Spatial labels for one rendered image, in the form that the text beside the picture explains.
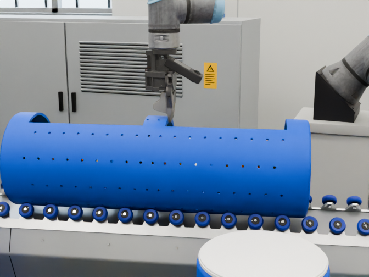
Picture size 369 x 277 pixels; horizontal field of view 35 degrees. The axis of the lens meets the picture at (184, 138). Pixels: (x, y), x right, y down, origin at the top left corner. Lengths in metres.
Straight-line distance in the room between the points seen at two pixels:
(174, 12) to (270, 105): 2.93
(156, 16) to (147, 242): 0.64
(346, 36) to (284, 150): 2.84
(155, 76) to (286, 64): 2.85
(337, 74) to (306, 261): 1.21
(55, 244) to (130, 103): 1.79
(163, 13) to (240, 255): 0.71
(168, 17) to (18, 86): 2.28
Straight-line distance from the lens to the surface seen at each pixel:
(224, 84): 3.22
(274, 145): 1.58
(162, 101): 1.67
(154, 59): 1.66
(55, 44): 3.61
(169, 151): 1.59
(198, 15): 1.65
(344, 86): 2.33
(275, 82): 4.46
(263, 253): 1.29
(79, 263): 1.76
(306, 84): 4.42
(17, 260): 1.83
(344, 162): 2.34
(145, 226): 1.69
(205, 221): 1.65
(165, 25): 1.62
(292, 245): 1.33
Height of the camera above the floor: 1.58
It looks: 14 degrees down
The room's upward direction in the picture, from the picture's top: straight up
